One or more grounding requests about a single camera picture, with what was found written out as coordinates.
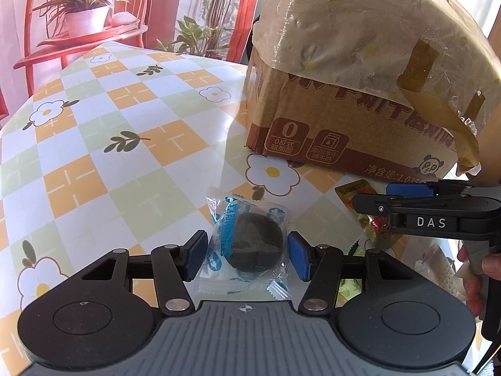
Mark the printed pink wall backdrop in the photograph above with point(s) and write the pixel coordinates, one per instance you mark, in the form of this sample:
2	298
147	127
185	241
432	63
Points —
156	4

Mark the white snack packet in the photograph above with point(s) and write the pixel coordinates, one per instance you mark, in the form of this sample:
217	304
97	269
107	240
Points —
440	272

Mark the green snack packet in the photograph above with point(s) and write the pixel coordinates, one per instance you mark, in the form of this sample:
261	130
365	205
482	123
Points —
350	289

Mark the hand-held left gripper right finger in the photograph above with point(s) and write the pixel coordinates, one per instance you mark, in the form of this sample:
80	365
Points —
298	256

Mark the clear packet with dark cookie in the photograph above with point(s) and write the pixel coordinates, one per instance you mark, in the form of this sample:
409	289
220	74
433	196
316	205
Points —
252	243

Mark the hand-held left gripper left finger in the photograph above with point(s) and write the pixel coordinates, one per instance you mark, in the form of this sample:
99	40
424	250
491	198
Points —
195	255

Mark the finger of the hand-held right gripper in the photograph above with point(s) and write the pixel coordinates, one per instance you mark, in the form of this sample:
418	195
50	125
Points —
372	203
409	189

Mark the brown cardboard box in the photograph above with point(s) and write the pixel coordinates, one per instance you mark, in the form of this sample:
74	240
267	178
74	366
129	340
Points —
352	86

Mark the person's right hand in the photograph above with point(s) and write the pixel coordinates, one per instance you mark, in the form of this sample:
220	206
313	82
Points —
492	268

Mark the floral checkered tablecloth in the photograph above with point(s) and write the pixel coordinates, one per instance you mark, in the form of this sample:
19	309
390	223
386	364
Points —
98	156

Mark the yellow red snack packet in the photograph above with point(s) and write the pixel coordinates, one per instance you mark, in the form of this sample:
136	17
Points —
362	225

